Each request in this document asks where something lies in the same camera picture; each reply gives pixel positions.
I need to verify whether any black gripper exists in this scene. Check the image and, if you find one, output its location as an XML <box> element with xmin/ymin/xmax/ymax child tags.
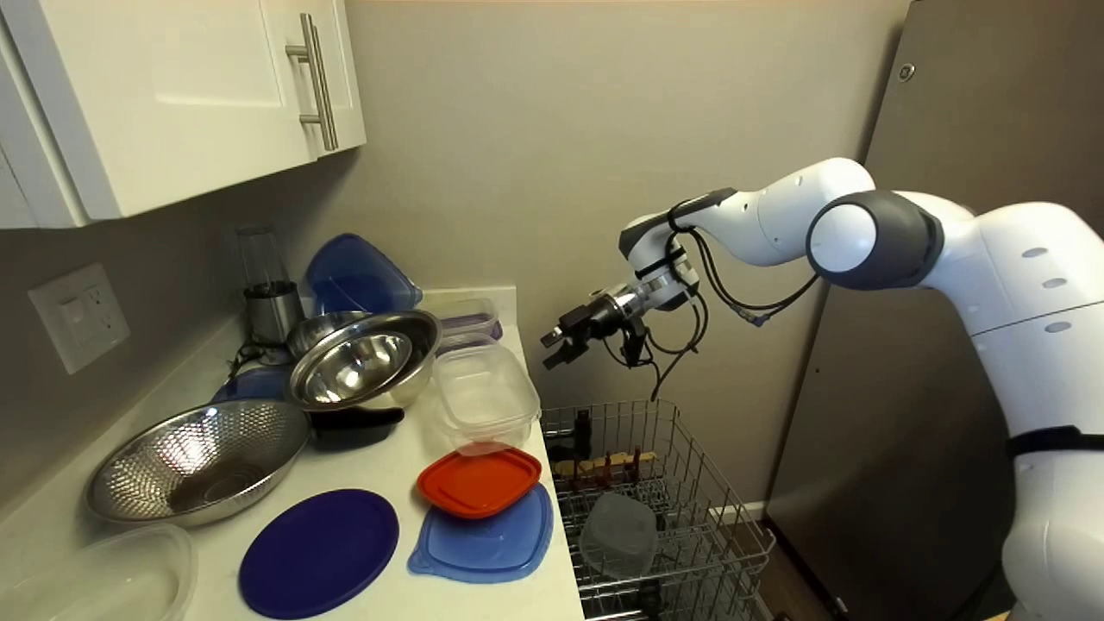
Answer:
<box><xmin>537</xmin><ymin>286</ymin><xmax>649</xmax><ymax>372</ymax></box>

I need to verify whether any clear plastic lunch box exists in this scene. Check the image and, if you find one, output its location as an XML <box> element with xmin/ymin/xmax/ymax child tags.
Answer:
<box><xmin>417</xmin><ymin>414</ymin><xmax>537</xmax><ymax>462</ymax></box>
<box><xmin>417</xmin><ymin>340</ymin><xmax>545</xmax><ymax>449</ymax></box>

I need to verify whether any clear container with dark lid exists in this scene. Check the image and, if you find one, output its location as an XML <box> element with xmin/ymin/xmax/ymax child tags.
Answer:
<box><xmin>427</xmin><ymin>297</ymin><xmax>506</xmax><ymax>355</ymax></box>

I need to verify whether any dark bottle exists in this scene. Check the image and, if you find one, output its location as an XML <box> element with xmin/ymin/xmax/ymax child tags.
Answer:
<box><xmin>557</xmin><ymin>408</ymin><xmax>598</xmax><ymax>464</ymax></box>

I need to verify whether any wooden utensil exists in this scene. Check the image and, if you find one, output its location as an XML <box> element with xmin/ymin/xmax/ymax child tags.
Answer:
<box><xmin>549</xmin><ymin>446</ymin><xmax>662</xmax><ymax>486</ymax></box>

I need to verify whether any orange plastic lid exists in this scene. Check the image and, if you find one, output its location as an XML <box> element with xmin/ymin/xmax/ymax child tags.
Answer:
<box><xmin>412</xmin><ymin>440</ymin><xmax>549</xmax><ymax>524</ymax></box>

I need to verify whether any grey plastic container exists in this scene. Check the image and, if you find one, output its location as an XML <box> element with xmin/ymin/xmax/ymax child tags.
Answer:
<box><xmin>577</xmin><ymin>486</ymin><xmax>662</xmax><ymax>584</ymax></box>

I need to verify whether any steel mixing bowl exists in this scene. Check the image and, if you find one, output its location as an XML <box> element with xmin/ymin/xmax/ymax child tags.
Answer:
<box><xmin>282</xmin><ymin>308</ymin><xmax>446</xmax><ymax>414</ymax></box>

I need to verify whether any light blue square lid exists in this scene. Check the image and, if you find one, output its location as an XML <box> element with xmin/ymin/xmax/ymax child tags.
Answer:
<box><xmin>402</xmin><ymin>478</ymin><xmax>557</xmax><ymax>585</ymax></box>

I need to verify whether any blender jar with metal base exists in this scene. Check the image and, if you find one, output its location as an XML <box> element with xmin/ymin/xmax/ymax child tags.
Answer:
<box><xmin>231</xmin><ymin>221</ymin><xmax>307</xmax><ymax>347</ymax></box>

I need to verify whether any dark blue round lid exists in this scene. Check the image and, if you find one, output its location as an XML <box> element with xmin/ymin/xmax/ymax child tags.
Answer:
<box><xmin>235</xmin><ymin>486</ymin><xmax>402</xmax><ymax>621</ymax></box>

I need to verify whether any grey refrigerator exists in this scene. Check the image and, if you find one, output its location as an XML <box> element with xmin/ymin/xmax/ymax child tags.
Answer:
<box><xmin>761</xmin><ymin>0</ymin><xmax>1104</xmax><ymax>621</ymax></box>

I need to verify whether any metal colander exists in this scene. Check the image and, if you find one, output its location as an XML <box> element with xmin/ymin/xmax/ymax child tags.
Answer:
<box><xmin>86</xmin><ymin>396</ymin><xmax>312</xmax><ymax>532</ymax></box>

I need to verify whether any large clear plastic bowl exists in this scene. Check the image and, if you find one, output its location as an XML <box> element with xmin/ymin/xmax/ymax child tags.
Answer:
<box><xmin>0</xmin><ymin>520</ymin><xmax>199</xmax><ymax>621</ymax></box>

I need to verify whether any black cable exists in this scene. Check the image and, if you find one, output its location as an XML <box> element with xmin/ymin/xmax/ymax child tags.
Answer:
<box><xmin>625</xmin><ymin>201</ymin><xmax>826</xmax><ymax>399</ymax></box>

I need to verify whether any grey wire dish rack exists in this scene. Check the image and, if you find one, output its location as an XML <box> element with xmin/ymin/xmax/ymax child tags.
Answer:
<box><xmin>537</xmin><ymin>396</ymin><xmax>779</xmax><ymax>621</ymax></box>

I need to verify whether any silver cabinet handle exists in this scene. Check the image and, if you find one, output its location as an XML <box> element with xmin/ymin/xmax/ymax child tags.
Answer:
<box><xmin>282</xmin><ymin>11</ymin><xmax>345</xmax><ymax>154</ymax></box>

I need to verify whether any white wall cabinet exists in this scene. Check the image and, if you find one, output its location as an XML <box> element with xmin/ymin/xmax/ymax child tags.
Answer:
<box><xmin>0</xmin><ymin>0</ymin><xmax>371</xmax><ymax>232</ymax></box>

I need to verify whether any white wall outlet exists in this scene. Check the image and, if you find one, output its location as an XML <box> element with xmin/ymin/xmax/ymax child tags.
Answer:
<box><xmin>24</xmin><ymin>261</ymin><xmax>134</xmax><ymax>378</ymax></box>

